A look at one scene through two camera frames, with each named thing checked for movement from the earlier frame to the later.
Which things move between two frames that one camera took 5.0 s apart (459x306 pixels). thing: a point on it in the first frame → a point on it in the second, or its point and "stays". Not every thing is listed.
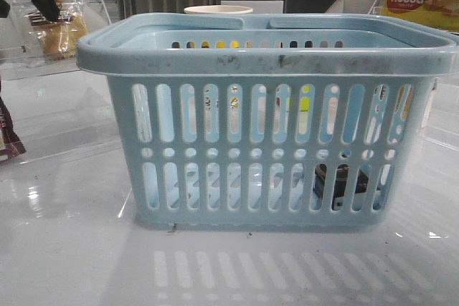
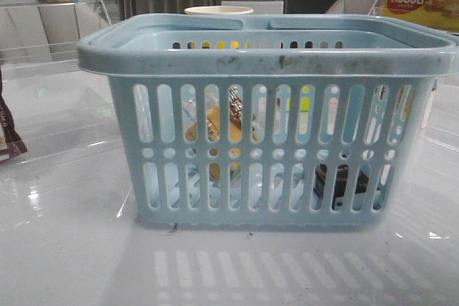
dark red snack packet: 11,145 stays
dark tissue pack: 341,181 stays
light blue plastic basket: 315,121 stays
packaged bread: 61,39 → 213,125
